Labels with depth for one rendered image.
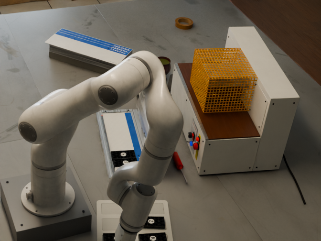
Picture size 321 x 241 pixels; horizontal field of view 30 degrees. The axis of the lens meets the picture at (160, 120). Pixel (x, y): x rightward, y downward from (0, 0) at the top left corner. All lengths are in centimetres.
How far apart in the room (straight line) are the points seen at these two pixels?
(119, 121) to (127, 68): 105
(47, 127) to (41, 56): 129
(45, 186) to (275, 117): 92
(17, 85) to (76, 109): 114
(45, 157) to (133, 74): 52
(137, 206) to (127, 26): 172
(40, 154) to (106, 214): 40
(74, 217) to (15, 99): 86
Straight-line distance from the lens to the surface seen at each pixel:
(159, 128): 163
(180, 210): 231
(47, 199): 212
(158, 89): 165
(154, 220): 223
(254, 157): 247
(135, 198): 186
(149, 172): 175
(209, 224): 228
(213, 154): 239
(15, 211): 215
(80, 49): 297
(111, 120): 265
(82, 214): 214
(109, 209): 227
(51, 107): 183
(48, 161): 200
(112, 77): 159
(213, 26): 352
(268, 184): 250
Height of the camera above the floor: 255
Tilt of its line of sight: 37 degrees down
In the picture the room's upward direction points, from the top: 7 degrees clockwise
